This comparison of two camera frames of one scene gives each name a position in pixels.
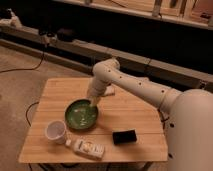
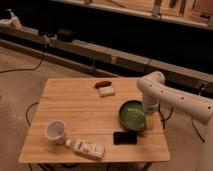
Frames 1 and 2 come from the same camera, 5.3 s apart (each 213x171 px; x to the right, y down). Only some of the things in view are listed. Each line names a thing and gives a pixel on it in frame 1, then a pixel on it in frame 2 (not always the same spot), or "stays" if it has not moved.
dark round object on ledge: x=65 y=35 stays
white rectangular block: x=109 y=90 stays
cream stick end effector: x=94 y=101 → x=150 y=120
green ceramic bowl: x=81 y=115 → x=132 y=115
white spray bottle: x=14 y=19 stays
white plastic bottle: x=88 y=148 stays
